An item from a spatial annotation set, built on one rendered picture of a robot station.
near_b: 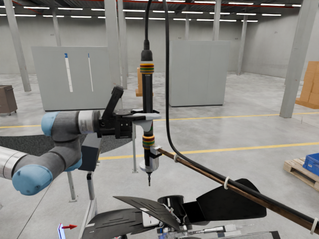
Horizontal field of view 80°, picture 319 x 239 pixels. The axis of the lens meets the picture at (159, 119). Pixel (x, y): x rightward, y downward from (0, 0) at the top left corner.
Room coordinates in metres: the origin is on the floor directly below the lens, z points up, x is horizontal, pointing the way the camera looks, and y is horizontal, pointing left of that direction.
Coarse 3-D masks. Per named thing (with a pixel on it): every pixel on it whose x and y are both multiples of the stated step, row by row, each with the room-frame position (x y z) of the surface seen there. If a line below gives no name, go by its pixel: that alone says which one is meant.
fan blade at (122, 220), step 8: (136, 208) 0.66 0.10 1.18; (96, 216) 0.66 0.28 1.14; (104, 216) 0.64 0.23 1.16; (112, 216) 0.63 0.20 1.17; (120, 216) 0.62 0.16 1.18; (128, 216) 0.61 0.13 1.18; (136, 216) 0.61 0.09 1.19; (96, 224) 0.59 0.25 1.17; (104, 224) 0.58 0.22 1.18; (112, 224) 0.58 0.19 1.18; (120, 224) 0.57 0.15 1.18; (128, 224) 0.57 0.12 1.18; (136, 224) 0.57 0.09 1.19; (96, 232) 0.54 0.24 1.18; (104, 232) 0.54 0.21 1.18; (112, 232) 0.54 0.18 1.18; (120, 232) 0.54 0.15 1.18; (128, 232) 0.54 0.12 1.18
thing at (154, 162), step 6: (156, 144) 0.60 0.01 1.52; (150, 150) 0.58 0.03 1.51; (156, 150) 0.56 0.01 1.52; (150, 156) 0.57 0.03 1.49; (156, 156) 0.57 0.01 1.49; (144, 162) 0.62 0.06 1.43; (150, 162) 0.58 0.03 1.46; (156, 162) 0.58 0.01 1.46; (144, 168) 0.58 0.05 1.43; (150, 168) 0.58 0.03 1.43; (156, 168) 0.59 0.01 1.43
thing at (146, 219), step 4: (144, 212) 0.63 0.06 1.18; (144, 216) 0.61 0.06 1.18; (148, 216) 0.61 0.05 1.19; (144, 220) 0.59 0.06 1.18; (148, 220) 0.59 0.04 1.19; (152, 220) 0.59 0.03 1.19; (156, 220) 0.59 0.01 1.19; (144, 224) 0.57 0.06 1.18; (148, 224) 0.57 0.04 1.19; (152, 224) 0.57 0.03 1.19; (156, 224) 0.57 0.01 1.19
